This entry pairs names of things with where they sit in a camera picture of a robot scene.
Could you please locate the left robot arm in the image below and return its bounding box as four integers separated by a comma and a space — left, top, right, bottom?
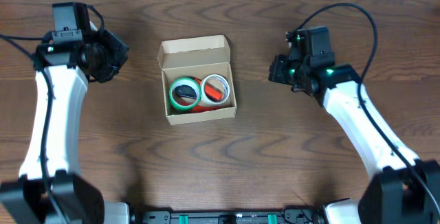
1, 27, 132, 223

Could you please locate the green tape roll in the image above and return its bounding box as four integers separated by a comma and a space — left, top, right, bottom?
168, 77, 201, 111

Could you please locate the black yellow correction tape dispenser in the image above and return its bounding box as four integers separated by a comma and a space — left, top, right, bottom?
174, 85, 197, 99

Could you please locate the cardboard box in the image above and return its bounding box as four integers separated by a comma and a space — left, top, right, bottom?
157, 35, 237, 125

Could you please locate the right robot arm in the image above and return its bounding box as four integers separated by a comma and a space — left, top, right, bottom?
269, 54, 439, 223

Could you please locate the black mounting rail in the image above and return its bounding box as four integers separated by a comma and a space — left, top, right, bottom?
129, 207, 326, 224

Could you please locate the white tape roll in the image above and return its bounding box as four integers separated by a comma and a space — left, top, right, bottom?
200, 74, 230, 105

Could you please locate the red lighter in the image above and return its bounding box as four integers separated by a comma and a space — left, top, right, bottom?
193, 78, 223, 102

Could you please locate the red utility knife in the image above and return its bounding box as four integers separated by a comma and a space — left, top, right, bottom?
177, 100, 219, 113

